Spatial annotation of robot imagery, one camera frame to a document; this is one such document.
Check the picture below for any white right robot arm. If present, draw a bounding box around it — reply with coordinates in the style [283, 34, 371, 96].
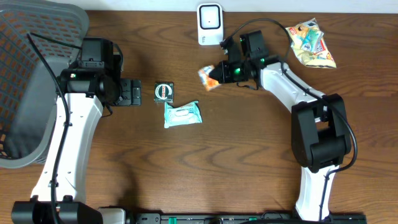
[210, 30, 352, 222]

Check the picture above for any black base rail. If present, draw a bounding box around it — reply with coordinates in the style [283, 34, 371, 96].
[133, 212, 368, 224]

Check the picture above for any green Zam-Buk tin box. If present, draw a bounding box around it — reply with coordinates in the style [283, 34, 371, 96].
[154, 82, 174, 103]

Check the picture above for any mint green wipes pack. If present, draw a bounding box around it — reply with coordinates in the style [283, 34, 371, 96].
[164, 101, 203, 128]

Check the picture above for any teal Kleenex tissue pack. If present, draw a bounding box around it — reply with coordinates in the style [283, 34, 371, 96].
[301, 29, 324, 53]

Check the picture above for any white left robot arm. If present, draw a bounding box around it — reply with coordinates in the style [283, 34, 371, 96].
[11, 37, 141, 223]

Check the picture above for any cream snack bag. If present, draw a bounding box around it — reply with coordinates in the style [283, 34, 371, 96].
[285, 18, 336, 68]

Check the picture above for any orange Kleenex tissue pack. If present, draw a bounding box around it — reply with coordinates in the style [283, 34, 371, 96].
[198, 65, 221, 91]

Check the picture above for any grey plastic mesh basket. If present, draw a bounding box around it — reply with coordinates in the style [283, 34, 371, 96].
[1, 0, 90, 169]

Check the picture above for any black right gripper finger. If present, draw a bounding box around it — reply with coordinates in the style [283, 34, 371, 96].
[209, 73, 221, 83]
[209, 67, 221, 75]

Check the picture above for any white barcode scanner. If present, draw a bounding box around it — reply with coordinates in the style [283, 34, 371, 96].
[197, 3, 224, 45]

